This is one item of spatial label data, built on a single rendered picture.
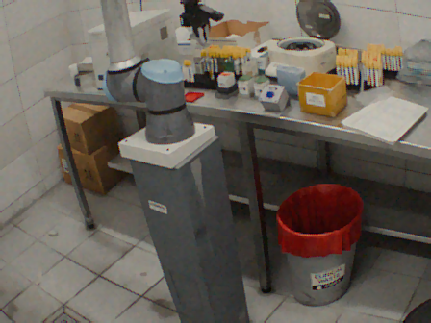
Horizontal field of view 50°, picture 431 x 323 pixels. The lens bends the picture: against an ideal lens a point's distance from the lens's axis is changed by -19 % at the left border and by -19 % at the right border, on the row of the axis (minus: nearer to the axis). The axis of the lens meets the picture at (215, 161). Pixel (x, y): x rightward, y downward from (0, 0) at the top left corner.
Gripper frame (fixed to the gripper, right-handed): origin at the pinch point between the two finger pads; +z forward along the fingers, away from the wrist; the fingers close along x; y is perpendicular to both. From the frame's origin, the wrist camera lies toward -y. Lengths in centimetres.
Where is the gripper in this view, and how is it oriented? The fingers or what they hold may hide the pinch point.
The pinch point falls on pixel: (205, 43)
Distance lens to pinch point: 203.5
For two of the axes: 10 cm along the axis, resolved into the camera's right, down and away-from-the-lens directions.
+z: 1.6, 8.6, 4.8
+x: -5.7, 4.7, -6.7
